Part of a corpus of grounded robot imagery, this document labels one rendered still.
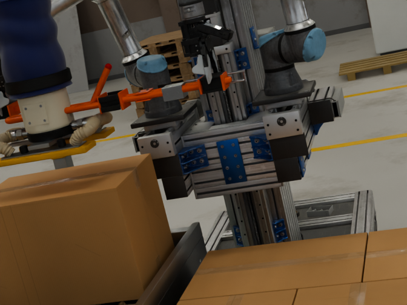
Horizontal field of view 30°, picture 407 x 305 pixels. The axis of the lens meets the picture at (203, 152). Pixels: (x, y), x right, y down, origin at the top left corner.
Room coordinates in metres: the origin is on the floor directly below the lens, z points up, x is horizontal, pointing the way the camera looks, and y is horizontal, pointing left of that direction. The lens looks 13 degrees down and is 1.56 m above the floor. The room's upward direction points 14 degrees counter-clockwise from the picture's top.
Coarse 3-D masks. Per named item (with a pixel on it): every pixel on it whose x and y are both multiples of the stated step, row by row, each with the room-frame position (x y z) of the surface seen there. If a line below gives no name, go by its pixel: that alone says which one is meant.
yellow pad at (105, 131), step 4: (104, 128) 2.66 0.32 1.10; (108, 128) 2.66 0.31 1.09; (112, 128) 2.66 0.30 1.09; (100, 132) 2.62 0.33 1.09; (104, 132) 2.60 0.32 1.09; (108, 132) 2.62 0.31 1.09; (112, 132) 2.66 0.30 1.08; (92, 136) 2.61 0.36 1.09; (96, 136) 2.60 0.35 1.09; (100, 136) 2.60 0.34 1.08; (104, 136) 2.59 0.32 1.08; (68, 140) 2.63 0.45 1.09; (84, 140) 2.61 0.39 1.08; (88, 140) 2.61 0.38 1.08
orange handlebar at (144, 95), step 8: (152, 88) 2.51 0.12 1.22; (160, 88) 2.50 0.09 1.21; (184, 88) 2.43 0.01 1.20; (192, 88) 2.42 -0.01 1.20; (128, 96) 2.48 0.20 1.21; (136, 96) 2.47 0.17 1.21; (144, 96) 2.46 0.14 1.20; (152, 96) 2.46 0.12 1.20; (160, 96) 2.46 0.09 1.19; (80, 104) 2.57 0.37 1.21; (88, 104) 2.52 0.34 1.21; (96, 104) 2.51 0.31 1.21; (72, 112) 2.54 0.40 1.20; (8, 120) 2.60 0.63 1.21; (16, 120) 2.60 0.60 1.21
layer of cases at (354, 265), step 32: (224, 256) 2.60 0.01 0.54; (256, 256) 2.53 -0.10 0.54; (288, 256) 2.46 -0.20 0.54; (320, 256) 2.40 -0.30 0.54; (352, 256) 2.33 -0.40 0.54; (384, 256) 2.27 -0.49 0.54; (192, 288) 2.38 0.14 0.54; (224, 288) 2.32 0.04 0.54; (256, 288) 2.26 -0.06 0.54; (288, 288) 2.21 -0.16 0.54; (320, 288) 2.15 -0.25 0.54; (352, 288) 2.10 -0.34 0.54; (384, 288) 2.05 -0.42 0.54
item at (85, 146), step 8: (64, 144) 2.48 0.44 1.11; (80, 144) 2.45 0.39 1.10; (88, 144) 2.45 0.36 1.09; (16, 152) 2.56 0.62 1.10; (24, 152) 2.51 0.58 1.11; (32, 152) 2.50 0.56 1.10; (40, 152) 2.47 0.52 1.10; (48, 152) 2.46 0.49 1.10; (56, 152) 2.44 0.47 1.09; (64, 152) 2.43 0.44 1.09; (72, 152) 2.42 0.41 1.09; (80, 152) 2.41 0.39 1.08; (0, 160) 2.51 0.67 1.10; (8, 160) 2.49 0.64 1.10; (16, 160) 2.48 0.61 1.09; (24, 160) 2.47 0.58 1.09; (32, 160) 2.46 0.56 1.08
